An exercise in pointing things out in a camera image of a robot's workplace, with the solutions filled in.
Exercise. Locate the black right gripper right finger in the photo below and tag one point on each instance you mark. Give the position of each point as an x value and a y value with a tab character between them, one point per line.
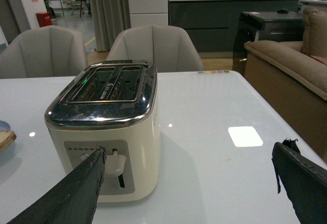
303	180

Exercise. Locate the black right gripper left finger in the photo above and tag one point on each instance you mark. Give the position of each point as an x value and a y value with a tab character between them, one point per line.
73	199

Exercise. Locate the toasted bread slice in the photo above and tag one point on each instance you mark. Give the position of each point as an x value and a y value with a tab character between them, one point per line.
7	138

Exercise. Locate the light blue plate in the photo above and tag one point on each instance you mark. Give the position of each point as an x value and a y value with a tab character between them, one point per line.
4	126

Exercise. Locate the cream chrome two-slot toaster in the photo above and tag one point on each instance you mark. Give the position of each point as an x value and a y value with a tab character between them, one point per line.
111	105

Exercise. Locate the beige sofa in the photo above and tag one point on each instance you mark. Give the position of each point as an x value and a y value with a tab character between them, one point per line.
291	77

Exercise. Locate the coloured dot sticker strip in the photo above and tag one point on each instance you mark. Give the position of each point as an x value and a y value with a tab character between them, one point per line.
214	72

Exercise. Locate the grey chair left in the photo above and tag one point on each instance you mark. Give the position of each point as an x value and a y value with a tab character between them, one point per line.
50	51

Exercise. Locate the grey chair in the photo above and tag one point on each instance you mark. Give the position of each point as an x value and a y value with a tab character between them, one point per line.
50	51
168	47

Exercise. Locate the black computer mouse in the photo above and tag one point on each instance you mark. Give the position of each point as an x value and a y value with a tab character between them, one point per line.
283	11

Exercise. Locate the grey chair right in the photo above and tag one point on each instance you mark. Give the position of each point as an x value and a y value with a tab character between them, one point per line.
168	47

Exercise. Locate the dark grey counter cabinet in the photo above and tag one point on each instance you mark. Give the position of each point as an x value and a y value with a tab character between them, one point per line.
213	24

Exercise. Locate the red bin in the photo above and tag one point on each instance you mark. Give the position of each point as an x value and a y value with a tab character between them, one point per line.
44	19

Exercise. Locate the grey curtain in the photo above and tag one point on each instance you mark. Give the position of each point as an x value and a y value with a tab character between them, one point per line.
110	18

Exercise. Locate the background desk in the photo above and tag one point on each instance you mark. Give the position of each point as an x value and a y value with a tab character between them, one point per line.
81	6

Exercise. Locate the white drawer cabinet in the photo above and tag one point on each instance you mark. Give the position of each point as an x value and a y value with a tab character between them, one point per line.
148	12

